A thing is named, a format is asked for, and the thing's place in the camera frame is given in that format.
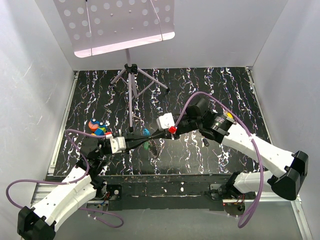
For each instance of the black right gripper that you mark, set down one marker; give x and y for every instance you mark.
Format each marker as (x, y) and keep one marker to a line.
(164, 135)

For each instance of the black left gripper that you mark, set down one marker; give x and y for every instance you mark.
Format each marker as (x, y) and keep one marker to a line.
(130, 138)

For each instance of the black headed key with ring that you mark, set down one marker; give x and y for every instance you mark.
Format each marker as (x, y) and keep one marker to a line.
(205, 142)

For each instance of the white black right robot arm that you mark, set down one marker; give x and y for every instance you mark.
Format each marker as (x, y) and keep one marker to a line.
(285, 171)

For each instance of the colourful toy block figure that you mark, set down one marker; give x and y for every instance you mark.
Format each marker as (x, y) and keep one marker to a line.
(98, 128)

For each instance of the small yellow orange block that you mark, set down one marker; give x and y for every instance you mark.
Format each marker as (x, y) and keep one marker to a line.
(229, 115)

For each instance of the lilac perforated music stand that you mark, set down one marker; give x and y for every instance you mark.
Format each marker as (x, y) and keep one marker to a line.
(97, 27)

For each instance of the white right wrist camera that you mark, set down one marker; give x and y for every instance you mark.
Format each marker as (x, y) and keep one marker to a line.
(166, 122)

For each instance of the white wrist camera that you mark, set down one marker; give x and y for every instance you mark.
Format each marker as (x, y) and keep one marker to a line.
(117, 143)
(166, 122)

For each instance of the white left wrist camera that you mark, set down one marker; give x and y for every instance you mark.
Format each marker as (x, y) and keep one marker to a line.
(117, 143)

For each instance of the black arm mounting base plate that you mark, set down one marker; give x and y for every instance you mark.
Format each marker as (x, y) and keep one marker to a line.
(169, 192)

